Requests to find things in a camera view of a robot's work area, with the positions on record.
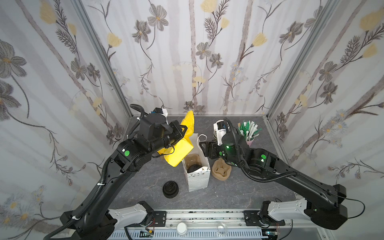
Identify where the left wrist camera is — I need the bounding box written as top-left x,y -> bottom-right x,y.
153,108 -> 168,117

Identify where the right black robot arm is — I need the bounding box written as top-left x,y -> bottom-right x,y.
198,119 -> 349,230

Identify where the bundle of wrapped straws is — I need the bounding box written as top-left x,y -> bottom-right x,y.
238,121 -> 262,141

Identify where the brown pulp cup carrier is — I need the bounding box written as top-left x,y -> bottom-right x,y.
211,158 -> 232,181
185,154 -> 203,174

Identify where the pink straw holder cup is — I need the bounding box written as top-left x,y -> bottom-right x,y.
247,138 -> 255,147

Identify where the white paper bag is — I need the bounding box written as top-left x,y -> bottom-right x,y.
182,133 -> 211,192

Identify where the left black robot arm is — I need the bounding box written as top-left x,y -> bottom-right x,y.
44,104 -> 188,240

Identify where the black cup lid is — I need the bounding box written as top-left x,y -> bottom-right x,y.
187,164 -> 202,173

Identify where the single yellow napkin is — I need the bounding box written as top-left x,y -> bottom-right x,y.
158,111 -> 195,167

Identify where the aluminium mounting rail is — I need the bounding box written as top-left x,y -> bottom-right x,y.
93,206 -> 334,240

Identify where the stack of black lids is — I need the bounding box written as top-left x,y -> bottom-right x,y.
162,181 -> 179,199

